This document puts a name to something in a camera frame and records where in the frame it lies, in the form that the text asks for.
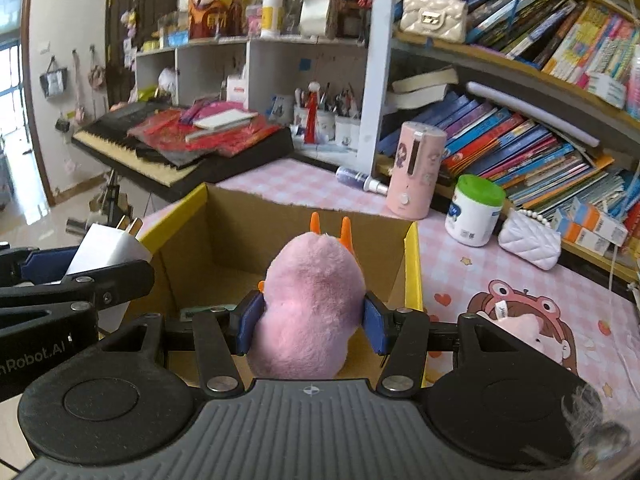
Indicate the dark wooden door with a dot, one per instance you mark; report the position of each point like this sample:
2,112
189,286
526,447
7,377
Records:
145,10

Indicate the white cubby shelf unit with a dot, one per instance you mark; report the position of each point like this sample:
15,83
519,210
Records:
270,67

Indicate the white and wood bookshelf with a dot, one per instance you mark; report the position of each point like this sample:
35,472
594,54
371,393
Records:
375,85

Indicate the white plush toy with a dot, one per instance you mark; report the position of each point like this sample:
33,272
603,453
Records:
167,80

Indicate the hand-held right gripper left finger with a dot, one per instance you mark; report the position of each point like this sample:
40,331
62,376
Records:
247,325

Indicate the pink chick plush toy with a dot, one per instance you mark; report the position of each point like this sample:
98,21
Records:
310,300

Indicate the pink checked tablecloth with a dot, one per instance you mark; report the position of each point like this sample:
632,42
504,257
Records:
450,280

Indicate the white tub with green lid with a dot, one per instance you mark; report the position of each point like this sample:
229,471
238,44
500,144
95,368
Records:
472,215

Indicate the pair of thick old books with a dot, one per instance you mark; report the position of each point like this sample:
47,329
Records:
425,87

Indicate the yellow cardboard box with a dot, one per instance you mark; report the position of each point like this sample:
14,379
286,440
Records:
225,230

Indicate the row of colourful thin books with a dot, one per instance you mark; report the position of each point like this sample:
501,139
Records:
565,35

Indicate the white notebook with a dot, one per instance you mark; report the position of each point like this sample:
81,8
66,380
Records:
222,122

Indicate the row of leaning picture books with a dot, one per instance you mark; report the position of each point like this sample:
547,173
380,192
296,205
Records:
515,150

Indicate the orange and white small box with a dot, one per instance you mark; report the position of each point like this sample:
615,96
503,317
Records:
575,240
595,220

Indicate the fortune god figure bag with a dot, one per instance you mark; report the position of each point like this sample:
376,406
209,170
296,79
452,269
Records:
215,7

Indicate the pink small boxes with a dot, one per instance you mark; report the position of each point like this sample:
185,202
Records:
252,20

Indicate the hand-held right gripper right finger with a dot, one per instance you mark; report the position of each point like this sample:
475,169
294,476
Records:
377,325

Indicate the grey hanging bag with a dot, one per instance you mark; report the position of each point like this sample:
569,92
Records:
54,80

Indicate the white charger plug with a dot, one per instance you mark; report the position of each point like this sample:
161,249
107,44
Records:
105,247

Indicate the white ribbon roll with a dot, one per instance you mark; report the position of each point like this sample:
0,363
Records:
315,5

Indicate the red tassel doll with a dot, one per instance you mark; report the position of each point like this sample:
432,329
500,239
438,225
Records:
311,115

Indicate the white pen cup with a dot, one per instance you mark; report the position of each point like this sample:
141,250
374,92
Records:
347,132
325,127

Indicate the white box with red label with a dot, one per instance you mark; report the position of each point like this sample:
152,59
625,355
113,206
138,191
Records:
236,90

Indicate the blue box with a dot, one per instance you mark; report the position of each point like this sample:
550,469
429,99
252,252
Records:
178,39

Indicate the black electronic keyboard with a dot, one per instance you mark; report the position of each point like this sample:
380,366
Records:
125,155

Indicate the purple glitter tube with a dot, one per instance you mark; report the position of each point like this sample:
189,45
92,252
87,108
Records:
357,179

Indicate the white quilted pouch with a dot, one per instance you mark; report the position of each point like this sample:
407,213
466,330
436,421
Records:
530,240

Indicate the pink humidifier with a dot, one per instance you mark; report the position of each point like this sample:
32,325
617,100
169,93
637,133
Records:
415,170

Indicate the black keyboard stand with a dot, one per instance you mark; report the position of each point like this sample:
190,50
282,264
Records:
112,200

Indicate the light pink pig plush toy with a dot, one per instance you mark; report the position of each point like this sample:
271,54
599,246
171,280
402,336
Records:
525,330

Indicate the white bottle with yellow label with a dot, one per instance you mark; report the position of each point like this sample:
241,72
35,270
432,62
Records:
272,17

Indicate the red fabric pile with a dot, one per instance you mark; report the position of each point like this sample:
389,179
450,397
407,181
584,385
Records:
225,140

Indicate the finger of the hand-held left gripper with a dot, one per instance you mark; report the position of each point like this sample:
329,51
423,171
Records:
115,280
42,265

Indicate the grey fluffy tuft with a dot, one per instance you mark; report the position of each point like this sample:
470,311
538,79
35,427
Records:
595,430

